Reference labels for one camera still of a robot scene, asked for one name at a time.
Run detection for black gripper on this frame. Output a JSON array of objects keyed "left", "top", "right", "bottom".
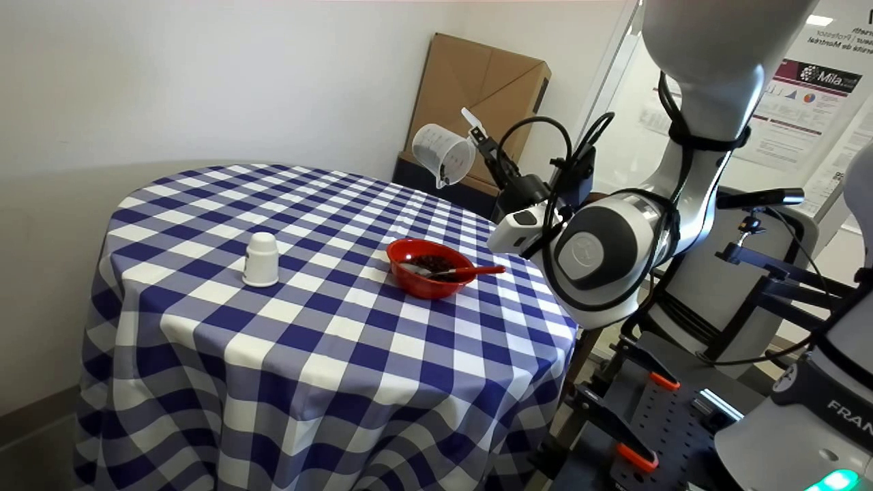
[{"left": 465, "top": 124, "right": 557, "bottom": 218}]

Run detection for clear plastic measuring jar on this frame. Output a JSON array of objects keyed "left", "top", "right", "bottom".
[{"left": 409, "top": 107, "right": 489, "bottom": 191}]

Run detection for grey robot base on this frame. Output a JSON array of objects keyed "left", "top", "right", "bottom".
[{"left": 711, "top": 271, "right": 873, "bottom": 491}]

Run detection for dark food in bowl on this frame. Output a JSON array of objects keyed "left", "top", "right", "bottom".
[{"left": 404, "top": 255, "right": 460, "bottom": 279}]

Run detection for red bowl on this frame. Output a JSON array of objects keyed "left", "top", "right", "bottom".
[{"left": 385, "top": 237, "right": 480, "bottom": 304}]

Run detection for black low cabinet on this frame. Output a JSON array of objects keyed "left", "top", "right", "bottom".
[{"left": 389, "top": 159, "right": 506, "bottom": 221}]

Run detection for flat brown cardboard sheet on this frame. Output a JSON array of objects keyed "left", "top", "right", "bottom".
[{"left": 397, "top": 32, "right": 553, "bottom": 199}]

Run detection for red spoon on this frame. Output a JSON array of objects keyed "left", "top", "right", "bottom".
[{"left": 433, "top": 261, "right": 506, "bottom": 283}]

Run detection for small white cup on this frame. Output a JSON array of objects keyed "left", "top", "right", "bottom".
[{"left": 239, "top": 229, "right": 283, "bottom": 291}]

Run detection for grey office chair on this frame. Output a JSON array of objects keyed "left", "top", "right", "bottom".
[{"left": 625, "top": 184, "right": 820, "bottom": 376}]

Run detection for blue white checkered tablecloth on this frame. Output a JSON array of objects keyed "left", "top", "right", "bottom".
[{"left": 74, "top": 162, "right": 583, "bottom": 491}]

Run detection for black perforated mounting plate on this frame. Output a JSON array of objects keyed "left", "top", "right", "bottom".
[{"left": 549, "top": 350, "right": 774, "bottom": 491}]

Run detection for white paper poster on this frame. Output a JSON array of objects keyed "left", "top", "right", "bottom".
[{"left": 813, "top": 11, "right": 873, "bottom": 60}]

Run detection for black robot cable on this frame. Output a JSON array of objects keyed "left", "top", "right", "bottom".
[{"left": 493, "top": 110, "right": 621, "bottom": 215}]

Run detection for black clamp orange handle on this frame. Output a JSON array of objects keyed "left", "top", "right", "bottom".
[
  {"left": 625, "top": 338, "right": 682, "bottom": 396},
  {"left": 581, "top": 386, "right": 663, "bottom": 478}
]

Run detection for wall poster with red header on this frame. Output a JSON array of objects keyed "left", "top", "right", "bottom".
[{"left": 746, "top": 56, "right": 868, "bottom": 148}]

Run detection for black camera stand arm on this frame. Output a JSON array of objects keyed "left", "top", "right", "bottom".
[{"left": 714, "top": 210, "right": 861, "bottom": 338}]

